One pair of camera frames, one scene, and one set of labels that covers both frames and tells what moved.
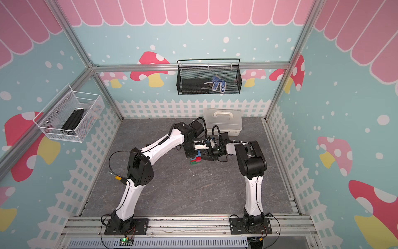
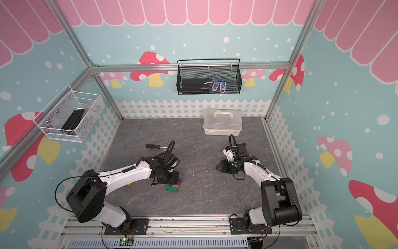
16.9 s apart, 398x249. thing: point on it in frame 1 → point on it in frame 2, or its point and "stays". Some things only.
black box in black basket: [195, 86] stays
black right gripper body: [214, 153] → [229, 167]
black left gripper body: [189, 148] → [168, 177]
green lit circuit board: [125, 241] stays
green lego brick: [195, 163] → [170, 188]
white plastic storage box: [219, 121] stays
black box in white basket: [72, 121] stays
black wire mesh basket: [205, 80] stays
